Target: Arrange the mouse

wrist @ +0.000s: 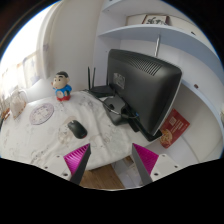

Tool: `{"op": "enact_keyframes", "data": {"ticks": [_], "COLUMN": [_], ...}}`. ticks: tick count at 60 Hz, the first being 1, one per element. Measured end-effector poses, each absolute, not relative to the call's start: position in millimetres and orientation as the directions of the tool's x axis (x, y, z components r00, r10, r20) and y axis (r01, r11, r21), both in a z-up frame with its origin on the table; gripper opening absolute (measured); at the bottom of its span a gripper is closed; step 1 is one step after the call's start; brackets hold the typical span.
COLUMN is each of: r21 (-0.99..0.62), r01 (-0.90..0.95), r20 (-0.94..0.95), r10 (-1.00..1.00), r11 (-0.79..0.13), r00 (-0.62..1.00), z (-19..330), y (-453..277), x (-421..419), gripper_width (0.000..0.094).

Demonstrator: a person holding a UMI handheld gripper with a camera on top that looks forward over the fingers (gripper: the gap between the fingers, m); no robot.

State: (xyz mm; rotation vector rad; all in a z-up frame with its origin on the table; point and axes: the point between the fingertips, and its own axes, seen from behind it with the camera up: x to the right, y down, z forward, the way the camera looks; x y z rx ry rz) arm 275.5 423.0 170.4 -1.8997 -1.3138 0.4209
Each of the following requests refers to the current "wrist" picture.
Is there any black monitor cable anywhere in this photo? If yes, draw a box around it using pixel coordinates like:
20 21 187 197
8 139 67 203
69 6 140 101
87 89 139 120

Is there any round white clock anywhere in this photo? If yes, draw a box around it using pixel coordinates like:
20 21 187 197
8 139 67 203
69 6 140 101
29 103 54 125

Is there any white patterned tablecloth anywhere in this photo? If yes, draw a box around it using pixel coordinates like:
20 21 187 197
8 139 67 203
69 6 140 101
0 91 149 170

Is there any white wall shelf unit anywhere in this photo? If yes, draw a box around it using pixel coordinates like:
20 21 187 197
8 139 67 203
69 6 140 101
93 0 224 162

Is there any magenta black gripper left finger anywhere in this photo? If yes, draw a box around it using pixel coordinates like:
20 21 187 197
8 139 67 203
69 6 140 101
64 144 91 185

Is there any black computer mouse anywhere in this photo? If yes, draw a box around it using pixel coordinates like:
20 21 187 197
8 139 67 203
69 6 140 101
68 120 88 139

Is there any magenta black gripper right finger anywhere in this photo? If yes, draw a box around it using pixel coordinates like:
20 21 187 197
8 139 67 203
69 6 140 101
132 143 159 185

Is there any red leaflet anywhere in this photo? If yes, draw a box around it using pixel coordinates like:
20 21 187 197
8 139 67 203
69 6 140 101
160 109 190 148

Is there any black wifi router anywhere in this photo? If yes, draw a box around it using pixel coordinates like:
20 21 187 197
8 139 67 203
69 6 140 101
88 75 114 98

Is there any black computer monitor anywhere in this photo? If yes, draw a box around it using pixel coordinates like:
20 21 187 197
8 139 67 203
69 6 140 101
104 49 182 141

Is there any clear glass jar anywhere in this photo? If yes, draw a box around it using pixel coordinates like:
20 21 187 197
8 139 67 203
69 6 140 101
10 90 27 119

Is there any cartoon boy figurine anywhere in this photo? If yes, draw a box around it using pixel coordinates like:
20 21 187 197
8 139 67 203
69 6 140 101
51 71 72 101

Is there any framed picture on shelf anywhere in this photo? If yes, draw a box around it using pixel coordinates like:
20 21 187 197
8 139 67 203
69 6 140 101
143 15 169 25

